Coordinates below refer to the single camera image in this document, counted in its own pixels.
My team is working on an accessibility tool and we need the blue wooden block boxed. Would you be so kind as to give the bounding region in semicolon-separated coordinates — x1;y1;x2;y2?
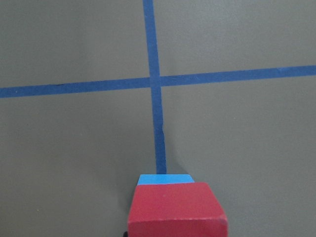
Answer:
137;174;195;186

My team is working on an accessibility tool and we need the red wooden block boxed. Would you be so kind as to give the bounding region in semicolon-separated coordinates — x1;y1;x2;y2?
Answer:
127;182;228;237

